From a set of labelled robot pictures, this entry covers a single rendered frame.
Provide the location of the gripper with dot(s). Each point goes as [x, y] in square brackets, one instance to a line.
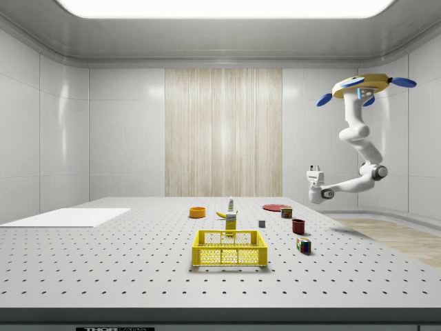
[316, 176]

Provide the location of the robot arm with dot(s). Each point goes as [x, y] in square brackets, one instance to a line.
[354, 113]

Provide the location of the flat-sided can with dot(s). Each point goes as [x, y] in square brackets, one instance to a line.
[286, 213]

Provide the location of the red mug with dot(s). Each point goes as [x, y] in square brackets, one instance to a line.
[299, 227]

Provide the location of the red plate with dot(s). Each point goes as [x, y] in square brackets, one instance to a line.
[272, 207]

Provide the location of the small white bottle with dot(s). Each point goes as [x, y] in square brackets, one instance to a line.
[231, 205]

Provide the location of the banana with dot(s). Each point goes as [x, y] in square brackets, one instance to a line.
[220, 215]

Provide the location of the drone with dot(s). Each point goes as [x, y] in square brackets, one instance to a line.
[370, 80]

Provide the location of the yellow bowl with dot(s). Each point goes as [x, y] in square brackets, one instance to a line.
[197, 212]

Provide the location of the yellow basket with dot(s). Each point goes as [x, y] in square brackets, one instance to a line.
[206, 257]

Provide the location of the white board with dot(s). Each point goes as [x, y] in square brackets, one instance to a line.
[69, 217]

